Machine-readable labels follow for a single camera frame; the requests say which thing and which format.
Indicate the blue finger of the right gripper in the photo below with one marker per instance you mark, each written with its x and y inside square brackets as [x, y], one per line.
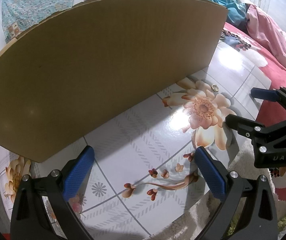
[274, 95]
[252, 129]

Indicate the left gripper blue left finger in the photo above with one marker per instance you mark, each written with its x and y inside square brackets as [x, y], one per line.
[29, 217]

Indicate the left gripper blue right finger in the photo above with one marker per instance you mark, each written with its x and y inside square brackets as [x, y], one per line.
[247, 209]

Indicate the white fluffy blanket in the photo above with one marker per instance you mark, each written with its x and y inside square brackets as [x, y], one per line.
[190, 225]

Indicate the pink quilt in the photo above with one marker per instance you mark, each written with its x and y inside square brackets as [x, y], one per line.
[264, 30]

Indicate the floral white mat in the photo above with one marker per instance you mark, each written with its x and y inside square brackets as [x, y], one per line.
[142, 156]

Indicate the brown cardboard box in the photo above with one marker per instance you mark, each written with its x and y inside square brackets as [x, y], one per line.
[81, 67]

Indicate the teal patterned wall cloth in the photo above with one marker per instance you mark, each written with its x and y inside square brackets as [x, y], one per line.
[20, 15]

